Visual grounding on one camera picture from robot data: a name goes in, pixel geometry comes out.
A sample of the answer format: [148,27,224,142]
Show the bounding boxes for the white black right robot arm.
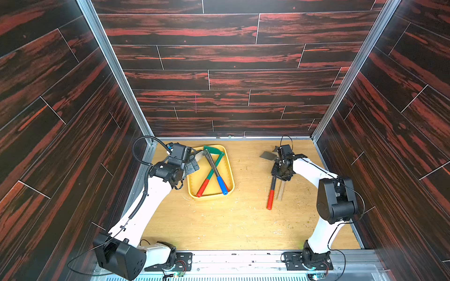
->
[260,145,359,270]

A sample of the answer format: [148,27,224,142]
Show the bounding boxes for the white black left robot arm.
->
[93,143,199,281]

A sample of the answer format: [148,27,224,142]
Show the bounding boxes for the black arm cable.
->
[279,135,366,281]
[66,135,173,276]

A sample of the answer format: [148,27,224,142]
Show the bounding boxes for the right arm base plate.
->
[281,249,334,271]

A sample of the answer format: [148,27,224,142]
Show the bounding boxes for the yellow plastic storage tray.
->
[186,145,236,201]

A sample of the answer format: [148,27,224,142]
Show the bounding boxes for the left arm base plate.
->
[144,252,193,272]

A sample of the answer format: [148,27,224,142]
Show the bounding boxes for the green hoe red grip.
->
[196,146,225,198]

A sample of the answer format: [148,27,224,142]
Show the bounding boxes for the dark hoe red grip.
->
[260,152,278,210]

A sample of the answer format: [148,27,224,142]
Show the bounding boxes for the steel hoe blue grip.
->
[202,151,229,195]

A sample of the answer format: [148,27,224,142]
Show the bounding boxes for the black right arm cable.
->
[279,135,366,281]

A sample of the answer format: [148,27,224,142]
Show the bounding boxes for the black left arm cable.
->
[66,135,173,276]

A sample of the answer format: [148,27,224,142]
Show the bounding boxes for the wooden handle hoe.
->
[276,145,287,202]

